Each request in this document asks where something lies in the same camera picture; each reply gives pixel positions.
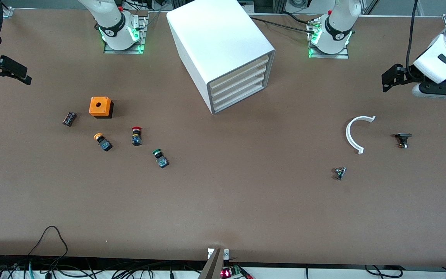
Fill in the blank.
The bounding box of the white plastic drawer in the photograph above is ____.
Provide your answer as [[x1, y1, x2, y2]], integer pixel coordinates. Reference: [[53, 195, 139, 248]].
[[212, 73, 267, 106], [213, 82, 265, 113], [211, 64, 268, 100], [210, 55, 270, 93]]

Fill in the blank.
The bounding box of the green push button switch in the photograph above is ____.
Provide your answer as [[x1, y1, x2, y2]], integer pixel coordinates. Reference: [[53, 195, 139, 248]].
[[152, 148, 170, 169]]

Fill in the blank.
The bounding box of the white drawer cabinet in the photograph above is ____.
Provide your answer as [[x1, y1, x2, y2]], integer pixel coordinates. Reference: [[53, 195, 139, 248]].
[[166, 0, 276, 115]]

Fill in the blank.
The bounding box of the white curved plastic part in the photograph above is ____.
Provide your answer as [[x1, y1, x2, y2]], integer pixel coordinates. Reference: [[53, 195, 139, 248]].
[[345, 115, 376, 155]]

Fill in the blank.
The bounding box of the orange box with hole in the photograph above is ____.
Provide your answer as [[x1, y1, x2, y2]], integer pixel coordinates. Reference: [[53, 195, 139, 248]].
[[89, 96, 114, 119]]

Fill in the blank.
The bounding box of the circuit board with red light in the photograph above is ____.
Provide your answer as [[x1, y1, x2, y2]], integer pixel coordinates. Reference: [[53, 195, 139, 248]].
[[220, 265, 244, 279]]

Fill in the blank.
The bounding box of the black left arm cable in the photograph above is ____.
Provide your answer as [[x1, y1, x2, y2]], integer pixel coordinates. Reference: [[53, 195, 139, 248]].
[[405, 0, 419, 80]]

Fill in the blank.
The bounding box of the black push button switch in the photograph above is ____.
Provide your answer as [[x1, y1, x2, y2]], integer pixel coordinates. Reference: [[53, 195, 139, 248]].
[[395, 133, 413, 149]]

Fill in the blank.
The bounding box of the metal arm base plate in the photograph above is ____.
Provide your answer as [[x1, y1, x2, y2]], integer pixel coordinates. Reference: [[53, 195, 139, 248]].
[[103, 11, 148, 54], [307, 17, 350, 60]]

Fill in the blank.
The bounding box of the orange push button switch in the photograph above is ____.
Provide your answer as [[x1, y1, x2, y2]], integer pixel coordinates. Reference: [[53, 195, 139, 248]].
[[93, 133, 113, 152]]

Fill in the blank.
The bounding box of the black cable to arm base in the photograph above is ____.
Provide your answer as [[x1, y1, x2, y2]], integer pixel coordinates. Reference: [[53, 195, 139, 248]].
[[248, 15, 317, 34]]

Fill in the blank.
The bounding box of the red push button switch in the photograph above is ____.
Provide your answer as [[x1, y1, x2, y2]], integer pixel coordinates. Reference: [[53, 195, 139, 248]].
[[131, 126, 143, 147]]

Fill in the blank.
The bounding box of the thin black cable loop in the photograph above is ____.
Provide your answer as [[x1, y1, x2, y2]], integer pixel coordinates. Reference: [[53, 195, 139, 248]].
[[27, 226, 69, 258]]

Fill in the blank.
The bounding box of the black cable bundle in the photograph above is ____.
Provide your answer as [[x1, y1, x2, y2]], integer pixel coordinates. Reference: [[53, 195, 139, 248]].
[[0, 254, 208, 279]]

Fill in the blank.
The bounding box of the grey camera stand bar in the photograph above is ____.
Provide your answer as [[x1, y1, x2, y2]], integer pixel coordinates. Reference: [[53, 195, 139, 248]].
[[197, 248, 230, 279]]

